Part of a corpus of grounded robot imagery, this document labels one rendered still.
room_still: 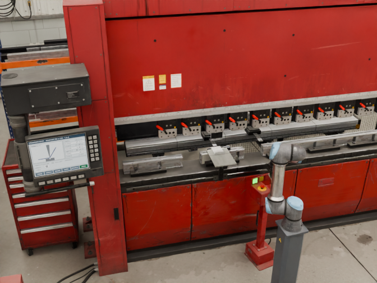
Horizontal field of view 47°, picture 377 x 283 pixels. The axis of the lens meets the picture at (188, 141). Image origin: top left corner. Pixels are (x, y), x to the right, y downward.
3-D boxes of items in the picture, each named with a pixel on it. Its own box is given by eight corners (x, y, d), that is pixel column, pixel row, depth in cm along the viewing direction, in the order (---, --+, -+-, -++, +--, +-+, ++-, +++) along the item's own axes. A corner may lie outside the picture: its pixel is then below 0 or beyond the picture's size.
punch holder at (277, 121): (274, 126, 373) (276, 108, 365) (270, 121, 380) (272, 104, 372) (290, 124, 376) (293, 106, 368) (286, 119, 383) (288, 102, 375)
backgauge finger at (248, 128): (254, 143, 385) (254, 138, 382) (244, 130, 407) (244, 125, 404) (267, 141, 387) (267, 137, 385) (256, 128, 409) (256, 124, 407)
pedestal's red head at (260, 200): (260, 206, 359) (262, 188, 350) (249, 196, 371) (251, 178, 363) (280, 200, 367) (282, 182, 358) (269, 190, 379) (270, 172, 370)
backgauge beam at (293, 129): (126, 158, 384) (125, 147, 379) (124, 150, 396) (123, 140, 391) (359, 129, 431) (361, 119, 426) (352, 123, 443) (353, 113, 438)
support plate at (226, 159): (215, 167, 350) (215, 166, 349) (206, 151, 372) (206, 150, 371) (237, 164, 353) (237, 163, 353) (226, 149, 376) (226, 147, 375)
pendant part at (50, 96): (25, 206, 288) (-2, 85, 246) (24, 186, 308) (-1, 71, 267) (102, 191, 302) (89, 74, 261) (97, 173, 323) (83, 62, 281)
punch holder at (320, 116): (317, 121, 381) (320, 103, 373) (312, 117, 388) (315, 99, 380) (332, 119, 384) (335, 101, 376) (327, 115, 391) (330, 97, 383)
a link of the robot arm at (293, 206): (302, 220, 310) (304, 205, 303) (283, 219, 312) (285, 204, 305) (301, 210, 320) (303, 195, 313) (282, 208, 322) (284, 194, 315)
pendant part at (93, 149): (35, 188, 281) (24, 139, 264) (33, 178, 291) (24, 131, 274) (104, 176, 294) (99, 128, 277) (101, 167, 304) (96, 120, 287)
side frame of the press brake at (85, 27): (99, 277, 379) (62, 5, 267) (93, 216, 451) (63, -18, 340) (128, 272, 384) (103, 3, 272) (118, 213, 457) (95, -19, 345)
